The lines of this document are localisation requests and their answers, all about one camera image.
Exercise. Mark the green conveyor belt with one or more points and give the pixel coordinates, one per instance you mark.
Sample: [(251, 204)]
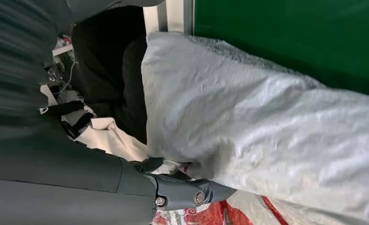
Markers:
[(296, 31)]

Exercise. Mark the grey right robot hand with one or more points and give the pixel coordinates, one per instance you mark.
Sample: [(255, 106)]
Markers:
[(63, 186)]

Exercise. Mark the white cloth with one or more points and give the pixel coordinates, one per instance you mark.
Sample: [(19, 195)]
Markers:
[(110, 136)]

